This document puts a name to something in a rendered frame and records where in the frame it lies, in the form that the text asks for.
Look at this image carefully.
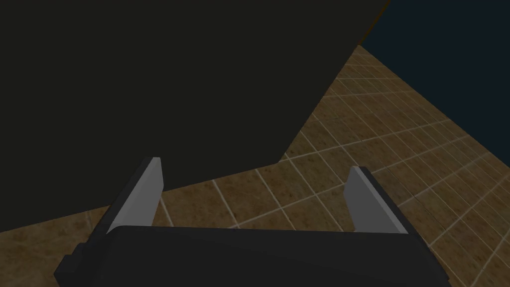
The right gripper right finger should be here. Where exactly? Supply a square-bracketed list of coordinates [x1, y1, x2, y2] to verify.
[343, 165, 415, 236]

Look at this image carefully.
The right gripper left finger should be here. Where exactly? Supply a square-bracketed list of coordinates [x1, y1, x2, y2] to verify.
[95, 156, 164, 236]

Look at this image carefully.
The black cabinet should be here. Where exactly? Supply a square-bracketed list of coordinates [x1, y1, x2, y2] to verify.
[0, 0, 392, 234]

